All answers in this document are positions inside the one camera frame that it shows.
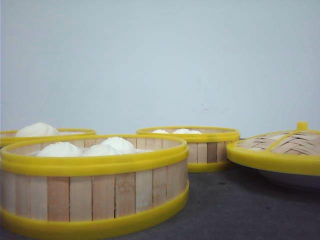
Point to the front bamboo steamer basket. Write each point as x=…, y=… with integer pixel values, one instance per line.
x=92, y=197

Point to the woven bamboo steamer lid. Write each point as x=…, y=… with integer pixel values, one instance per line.
x=294, y=151

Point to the small white bun right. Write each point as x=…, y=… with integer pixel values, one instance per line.
x=186, y=131

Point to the white bun front right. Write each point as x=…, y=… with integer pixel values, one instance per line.
x=120, y=144

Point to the small white bun left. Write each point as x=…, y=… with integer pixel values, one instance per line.
x=160, y=131

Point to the small white bun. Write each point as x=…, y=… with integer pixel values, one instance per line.
x=186, y=131
x=160, y=131

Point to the large white bun back left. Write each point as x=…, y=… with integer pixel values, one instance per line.
x=38, y=129

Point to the white bun front left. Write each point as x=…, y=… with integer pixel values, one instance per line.
x=60, y=149

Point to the white ceramic plate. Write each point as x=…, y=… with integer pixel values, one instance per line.
x=295, y=181

